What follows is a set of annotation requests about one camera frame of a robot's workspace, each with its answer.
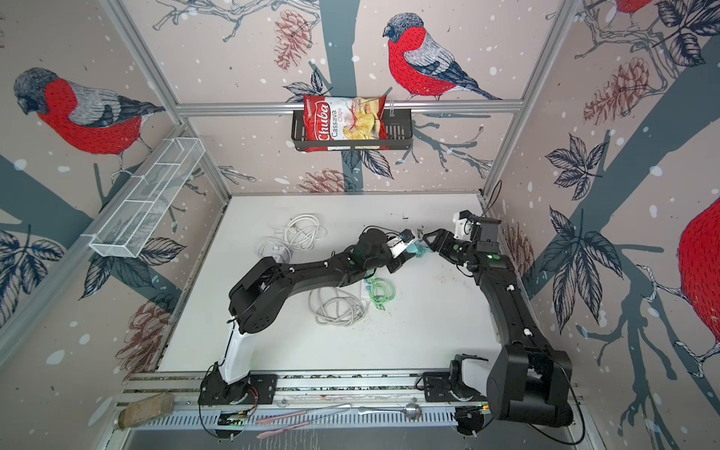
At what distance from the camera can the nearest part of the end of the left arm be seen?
28.3 inches

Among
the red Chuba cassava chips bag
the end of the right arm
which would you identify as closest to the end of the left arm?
the end of the right arm

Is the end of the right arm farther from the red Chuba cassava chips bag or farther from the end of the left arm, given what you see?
the red Chuba cassava chips bag

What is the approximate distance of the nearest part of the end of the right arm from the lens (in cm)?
63
